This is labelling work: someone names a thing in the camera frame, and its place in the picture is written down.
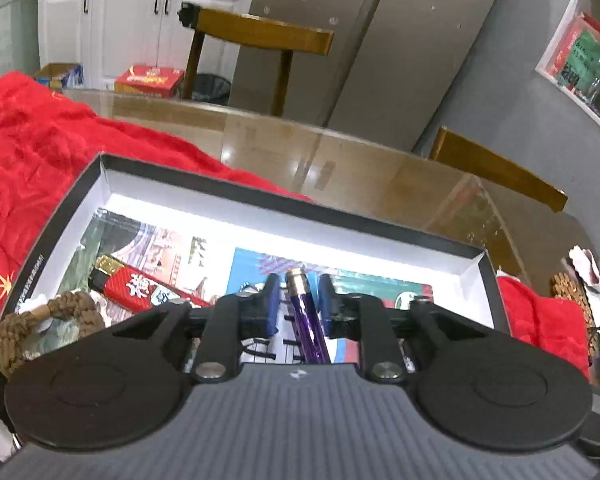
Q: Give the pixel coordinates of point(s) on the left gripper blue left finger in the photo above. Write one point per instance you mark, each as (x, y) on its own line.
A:
(232, 320)

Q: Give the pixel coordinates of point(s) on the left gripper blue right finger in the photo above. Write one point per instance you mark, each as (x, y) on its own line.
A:
(364, 319)

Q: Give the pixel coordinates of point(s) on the purple lighter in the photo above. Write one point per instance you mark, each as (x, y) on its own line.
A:
(307, 323)

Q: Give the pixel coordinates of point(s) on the olive brown crochet scrunchie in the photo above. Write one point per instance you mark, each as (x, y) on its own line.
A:
(17, 327)

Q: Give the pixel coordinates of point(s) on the printed booklet in box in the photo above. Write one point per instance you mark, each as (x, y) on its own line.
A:
(204, 261)

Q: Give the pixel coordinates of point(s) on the black shallow cardboard box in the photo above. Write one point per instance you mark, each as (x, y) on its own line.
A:
(273, 421)

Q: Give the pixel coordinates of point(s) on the right wooden chair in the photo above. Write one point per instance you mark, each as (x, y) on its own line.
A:
(456, 151)

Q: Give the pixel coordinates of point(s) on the wooden chair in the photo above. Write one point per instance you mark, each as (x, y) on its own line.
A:
(456, 151)
(250, 31)

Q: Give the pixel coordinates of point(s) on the black trash bin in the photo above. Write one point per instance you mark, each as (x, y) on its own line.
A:
(212, 89)

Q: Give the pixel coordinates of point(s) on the red cardboard box on floor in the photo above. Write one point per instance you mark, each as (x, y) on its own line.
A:
(162, 82)

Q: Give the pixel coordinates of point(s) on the red bear print blanket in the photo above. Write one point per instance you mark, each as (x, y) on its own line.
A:
(47, 139)

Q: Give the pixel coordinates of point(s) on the left wooden chair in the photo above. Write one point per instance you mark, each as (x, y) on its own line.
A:
(250, 31)

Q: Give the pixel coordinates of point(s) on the silver double door refrigerator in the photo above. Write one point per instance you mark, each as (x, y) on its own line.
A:
(391, 63)

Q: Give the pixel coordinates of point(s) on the white kitchen cabinet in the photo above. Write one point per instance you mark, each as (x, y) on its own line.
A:
(105, 37)

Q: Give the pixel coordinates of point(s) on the white wall shelf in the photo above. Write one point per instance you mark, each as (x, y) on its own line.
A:
(571, 61)

